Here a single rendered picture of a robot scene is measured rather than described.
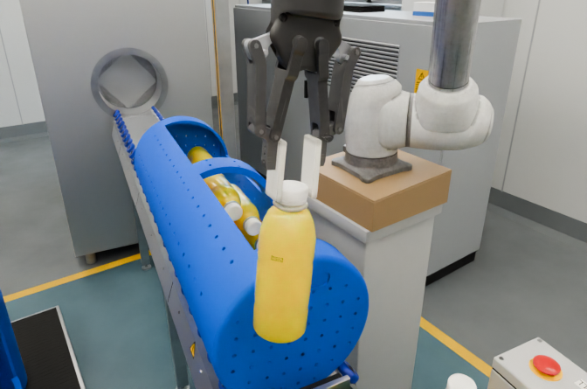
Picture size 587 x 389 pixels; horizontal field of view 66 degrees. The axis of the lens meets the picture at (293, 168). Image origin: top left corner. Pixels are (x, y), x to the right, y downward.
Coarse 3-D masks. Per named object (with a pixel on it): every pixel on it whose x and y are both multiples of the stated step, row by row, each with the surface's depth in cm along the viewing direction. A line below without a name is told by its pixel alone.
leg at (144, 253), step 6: (132, 198) 254; (132, 204) 260; (138, 216) 259; (138, 222) 261; (138, 228) 262; (138, 234) 263; (144, 234) 265; (138, 240) 265; (144, 240) 266; (144, 246) 267; (144, 252) 269; (144, 258) 270; (144, 264) 272; (144, 270) 273
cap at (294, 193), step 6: (288, 180) 54; (288, 186) 52; (294, 186) 52; (300, 186) 52; (306, 186) 52; (282, 192) 51; (288, 192) 50; (294, 192) 50; (300, 192) 51; (306, 192) 51; (282, 198) 51; (288, 198) 51; (294, 198) 51; (300, 198) 51; (306, 198) 52; (282, 204) 51; (288, 204) 51; (294, 204) 51; (300, 204) 51
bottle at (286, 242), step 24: (288, 216) 51; (264, 240) 52; (288, 240) 51; (312, 240) 52; (264, 264) 53; (288, 264) 51; (312, 264) 54; (264, 288) 53; (288, 288) 52; (264, 312) 54; (288, 312) 53; (264, 336) 55; (288, 336) 55
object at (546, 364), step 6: (534, 360) 66; (540, 360) 66; (546, 360) 66; (552, 360) 66; (540, 366) 65; (546, 366) 65; (552, 366) 65; (558, 366) 65; (546, 372) 64; (552, 372) 64; (558, 372) 64
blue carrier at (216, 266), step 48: (144, 144) 132; (192, 144) 145; (144, 192) 125; (192, 192) 95; (192, 240) 84; (240, 240) 75; (192, 288) 78; (240, 288) 67; (336, 288) 74; (240, 336) 68; (336, 336) 78; (240, 384) 72; (288, 384) 77
